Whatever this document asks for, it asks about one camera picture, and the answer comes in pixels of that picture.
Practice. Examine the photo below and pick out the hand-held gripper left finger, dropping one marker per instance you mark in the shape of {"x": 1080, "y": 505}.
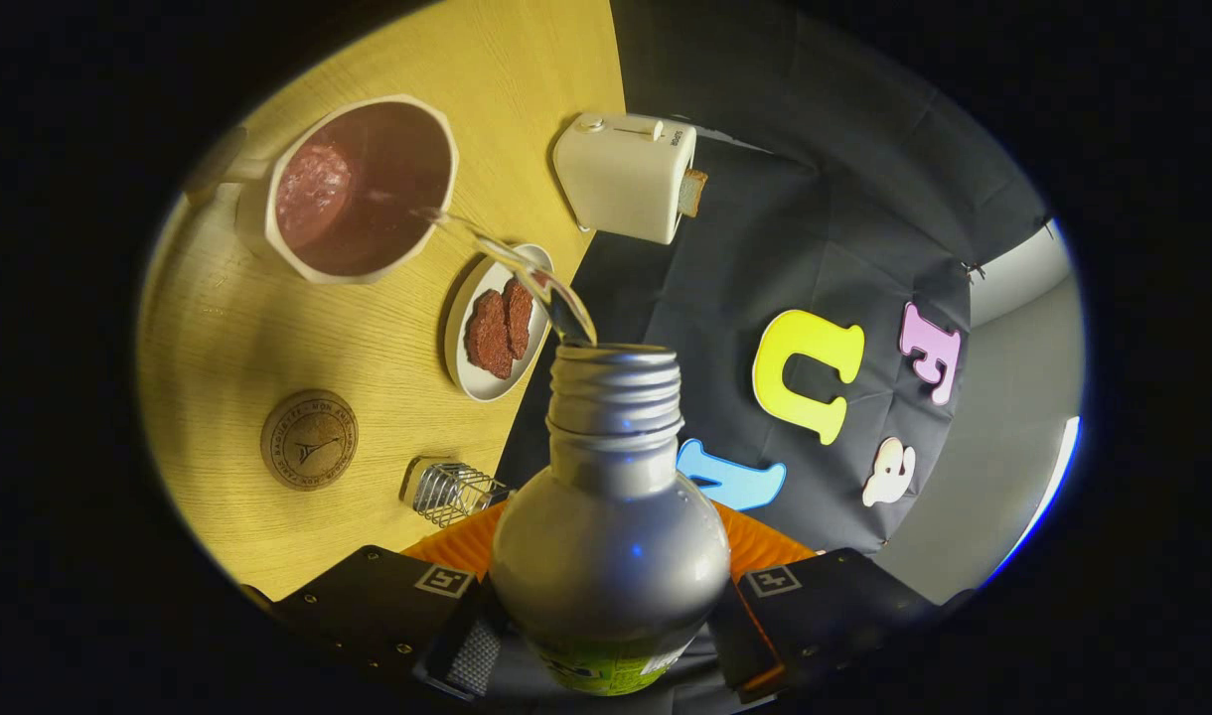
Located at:
{"x": 387, "y": 606}

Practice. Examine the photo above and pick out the round white plate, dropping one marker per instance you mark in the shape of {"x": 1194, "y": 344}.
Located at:
{"x": 487, "y": 385}

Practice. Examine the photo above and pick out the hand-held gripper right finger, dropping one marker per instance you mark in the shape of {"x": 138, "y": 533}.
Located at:
{"x": 844, "y": 606}

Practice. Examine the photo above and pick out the white cup with pink inside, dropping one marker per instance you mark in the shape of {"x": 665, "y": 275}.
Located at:
{"x": 251, "y": 214}

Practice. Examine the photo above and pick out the silver juice bottle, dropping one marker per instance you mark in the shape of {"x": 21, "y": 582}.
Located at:
{"x": 606, "y": 556}

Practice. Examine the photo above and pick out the round cork coaster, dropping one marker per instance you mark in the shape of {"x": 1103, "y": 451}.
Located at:
{"x": 308, "y": 442}

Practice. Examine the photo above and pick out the white toaster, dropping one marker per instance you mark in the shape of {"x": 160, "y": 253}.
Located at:
{"x": 626, "y": 189}

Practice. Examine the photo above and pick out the wooden table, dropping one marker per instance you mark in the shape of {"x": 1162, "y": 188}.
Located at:
{"x": 387, "y": 348}

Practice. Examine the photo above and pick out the red meat slice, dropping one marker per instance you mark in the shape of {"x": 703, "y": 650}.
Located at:
{"x": 489, "y": 336}
{"x": 519, "y": 318}

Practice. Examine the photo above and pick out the toast slice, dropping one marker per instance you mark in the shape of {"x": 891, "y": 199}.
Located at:
{"x": 693, "y": 194}

